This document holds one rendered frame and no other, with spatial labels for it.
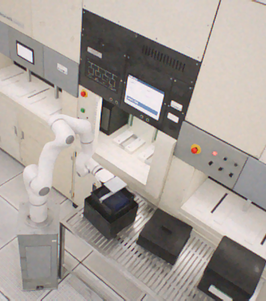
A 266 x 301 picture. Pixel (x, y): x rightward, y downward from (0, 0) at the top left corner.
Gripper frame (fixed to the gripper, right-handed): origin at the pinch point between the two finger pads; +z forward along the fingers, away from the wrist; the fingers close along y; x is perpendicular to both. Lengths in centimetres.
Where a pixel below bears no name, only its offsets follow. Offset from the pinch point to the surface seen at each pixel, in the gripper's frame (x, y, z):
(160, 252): -28, -5, 45
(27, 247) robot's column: -50, 52, -24
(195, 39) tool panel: 97, -36, 8
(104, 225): -21.9, 13.7, 8.7
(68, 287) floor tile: -109, 27, -6
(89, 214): -26.4, 13.6, -7.0
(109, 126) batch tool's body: -12, -52, -61
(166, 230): -22.5, -17.0, 37.8
